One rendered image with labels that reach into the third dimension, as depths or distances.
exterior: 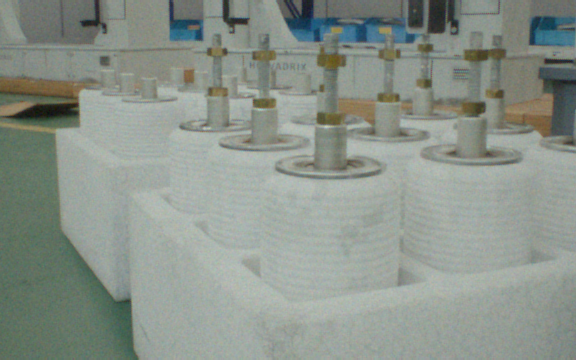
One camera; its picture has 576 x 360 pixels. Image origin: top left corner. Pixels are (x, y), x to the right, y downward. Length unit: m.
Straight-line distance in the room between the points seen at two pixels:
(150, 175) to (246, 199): 0.39
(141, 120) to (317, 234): 0.54
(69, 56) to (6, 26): 0.89
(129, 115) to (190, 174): 0.31
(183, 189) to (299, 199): 0.25
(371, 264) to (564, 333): 0.16
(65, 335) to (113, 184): 0.19
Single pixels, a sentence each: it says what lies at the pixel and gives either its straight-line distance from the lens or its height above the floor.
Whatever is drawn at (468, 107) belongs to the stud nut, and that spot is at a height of 0.29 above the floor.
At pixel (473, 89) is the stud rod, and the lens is 0.55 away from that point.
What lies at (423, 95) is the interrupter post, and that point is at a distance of 0.80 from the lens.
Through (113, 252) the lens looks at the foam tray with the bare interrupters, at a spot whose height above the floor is 0.07.
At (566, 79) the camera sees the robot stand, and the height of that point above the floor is 0.29.
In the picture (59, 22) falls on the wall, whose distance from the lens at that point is 8.04.
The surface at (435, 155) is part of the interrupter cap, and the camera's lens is 0.53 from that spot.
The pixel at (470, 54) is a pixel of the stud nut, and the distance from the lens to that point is 0.54.
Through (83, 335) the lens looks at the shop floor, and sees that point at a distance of 0.88.
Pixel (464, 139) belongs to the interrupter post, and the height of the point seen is 0.26.
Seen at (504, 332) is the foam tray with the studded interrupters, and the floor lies 0.15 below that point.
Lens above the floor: 0.34
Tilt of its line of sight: 11 degrees down
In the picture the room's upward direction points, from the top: straight up
